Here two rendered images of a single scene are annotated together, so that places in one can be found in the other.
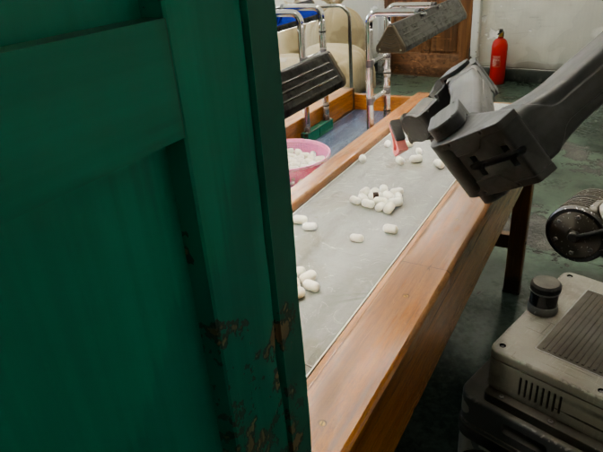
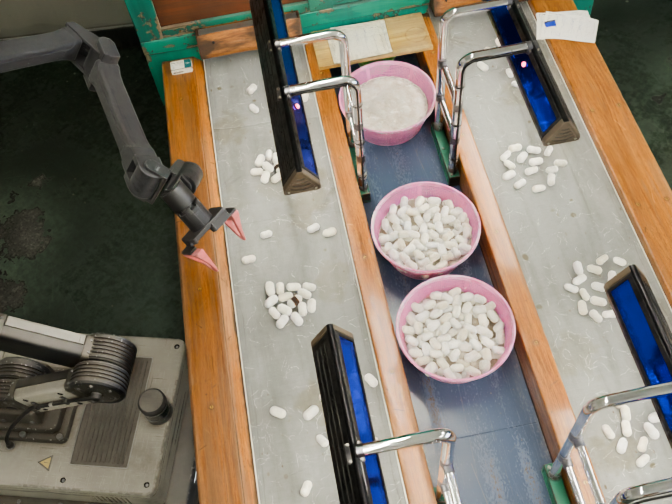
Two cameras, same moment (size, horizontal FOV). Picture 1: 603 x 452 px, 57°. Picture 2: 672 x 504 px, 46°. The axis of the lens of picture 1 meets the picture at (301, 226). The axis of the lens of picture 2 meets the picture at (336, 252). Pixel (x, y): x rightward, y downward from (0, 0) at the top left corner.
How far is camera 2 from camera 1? 2.38 m
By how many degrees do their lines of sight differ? 90
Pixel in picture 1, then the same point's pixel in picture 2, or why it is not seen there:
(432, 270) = not seen: hidden behind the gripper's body
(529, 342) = (158, 362)
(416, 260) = not seen: hidden behind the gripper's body
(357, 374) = (182, 125)
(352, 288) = (234, 189)
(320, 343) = (220, 143)
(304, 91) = (276, 128)
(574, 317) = (131, 415)
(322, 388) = (192, 111)
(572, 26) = not seen: outside the picture
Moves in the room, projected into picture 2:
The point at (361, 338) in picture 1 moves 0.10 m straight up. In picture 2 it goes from (194, 144) to (185, 119)
